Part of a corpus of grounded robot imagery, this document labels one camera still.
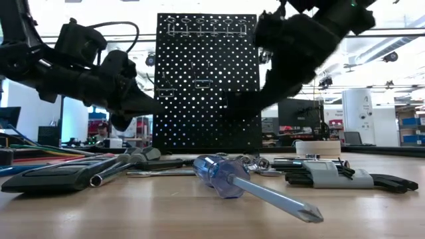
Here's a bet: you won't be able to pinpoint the black computer monitor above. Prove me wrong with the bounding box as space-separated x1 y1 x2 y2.
278 98 325 129

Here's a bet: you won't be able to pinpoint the white box device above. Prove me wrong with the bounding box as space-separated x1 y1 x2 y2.
105 138 124 149

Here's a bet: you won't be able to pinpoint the red T-handle hex key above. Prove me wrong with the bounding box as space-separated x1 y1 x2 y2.
12 153 116 164

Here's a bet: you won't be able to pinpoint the blue T-handle hex key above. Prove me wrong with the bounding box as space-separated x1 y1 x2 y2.
0 164 47 177

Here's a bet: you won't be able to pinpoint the black metal pegboard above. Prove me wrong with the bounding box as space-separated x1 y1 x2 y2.
152 13 263 154

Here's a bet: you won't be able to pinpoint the dark flat screen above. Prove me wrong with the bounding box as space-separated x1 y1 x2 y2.
0 106 21 129

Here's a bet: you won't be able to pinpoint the black wire stripper pliers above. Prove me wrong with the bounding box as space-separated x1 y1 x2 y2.
134 158 197 172

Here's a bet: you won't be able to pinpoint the double-prong metal pegboard hook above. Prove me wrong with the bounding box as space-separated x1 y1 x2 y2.
145 71 177 98
191 61 213 90

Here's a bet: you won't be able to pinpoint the blue clear-handled screwdriver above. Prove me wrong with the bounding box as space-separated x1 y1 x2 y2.
192 154 325 224

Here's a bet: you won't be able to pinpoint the shelf with blue bins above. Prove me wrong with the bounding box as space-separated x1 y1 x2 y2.
394 105 425 147

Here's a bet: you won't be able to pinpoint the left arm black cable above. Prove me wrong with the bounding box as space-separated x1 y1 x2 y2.
86 21 140 54

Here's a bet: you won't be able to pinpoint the hex key set grey holder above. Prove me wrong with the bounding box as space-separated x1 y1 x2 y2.
272 158 419 195

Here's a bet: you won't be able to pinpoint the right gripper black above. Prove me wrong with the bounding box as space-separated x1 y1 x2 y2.
252 9 339 112

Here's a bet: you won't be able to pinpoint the metal ring screwdriver rack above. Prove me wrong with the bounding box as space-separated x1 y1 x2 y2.
165 16 249 38

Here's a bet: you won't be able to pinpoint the black mesh crate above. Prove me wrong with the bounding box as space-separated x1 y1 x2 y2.
37 125 61 147

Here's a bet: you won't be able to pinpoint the multicoloured wire bundle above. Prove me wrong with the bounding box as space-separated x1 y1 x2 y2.
6 124 100 157

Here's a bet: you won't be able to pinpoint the black aluminium table frame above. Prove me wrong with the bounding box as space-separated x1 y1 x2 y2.
61 145 425 157

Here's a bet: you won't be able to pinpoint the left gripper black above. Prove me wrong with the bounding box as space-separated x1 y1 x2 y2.
95 49 166 132

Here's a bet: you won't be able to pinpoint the person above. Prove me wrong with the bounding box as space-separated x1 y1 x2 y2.
94 121 112 142

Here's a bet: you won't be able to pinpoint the grey laptop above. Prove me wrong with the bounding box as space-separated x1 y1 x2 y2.
343 131 363 146

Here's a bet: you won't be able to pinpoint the white masking tape roll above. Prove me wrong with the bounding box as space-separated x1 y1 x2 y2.
295 140 342 156

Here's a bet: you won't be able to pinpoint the round black silver tape measure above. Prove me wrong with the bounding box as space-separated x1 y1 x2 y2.
0 148 15 167

